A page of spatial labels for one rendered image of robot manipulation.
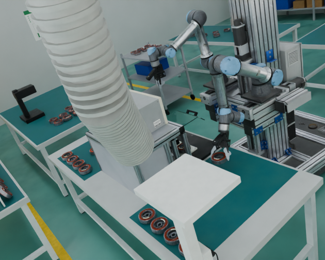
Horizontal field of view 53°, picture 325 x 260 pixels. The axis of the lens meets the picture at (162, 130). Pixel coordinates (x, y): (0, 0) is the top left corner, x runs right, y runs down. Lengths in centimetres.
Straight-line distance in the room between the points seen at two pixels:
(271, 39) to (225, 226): 155
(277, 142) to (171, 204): 189
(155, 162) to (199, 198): 78
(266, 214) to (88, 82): 139
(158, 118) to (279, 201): 93
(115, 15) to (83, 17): 744
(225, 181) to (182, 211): 24
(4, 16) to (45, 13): 654
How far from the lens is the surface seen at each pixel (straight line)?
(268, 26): 276
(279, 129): 313
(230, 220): 195
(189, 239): 150
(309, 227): 243
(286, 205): 201
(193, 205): 140
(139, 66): 540
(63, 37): 77
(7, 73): 733
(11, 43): 732
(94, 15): 79
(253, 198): 206
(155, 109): 219
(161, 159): 217
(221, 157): 230
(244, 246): 182
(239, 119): 233
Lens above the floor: 213
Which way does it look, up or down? 27 degrees down
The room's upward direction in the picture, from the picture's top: 16 degrees counter-clockwise
